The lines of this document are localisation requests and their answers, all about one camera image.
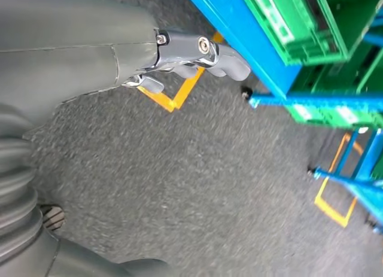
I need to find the green plastic crate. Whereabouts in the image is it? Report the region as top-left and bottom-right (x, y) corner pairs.
(286, 105), (383, 130)
(237, 0), (383, 66)
(292, 41), (383, 96)

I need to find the yellow floor tape marking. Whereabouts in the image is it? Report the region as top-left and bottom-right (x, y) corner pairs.
(137, 31), (225, 114)
(314, 132), (364, 229)

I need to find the blue metal shelf rack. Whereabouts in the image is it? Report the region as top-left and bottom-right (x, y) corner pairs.
(183, 0), (383, 235)

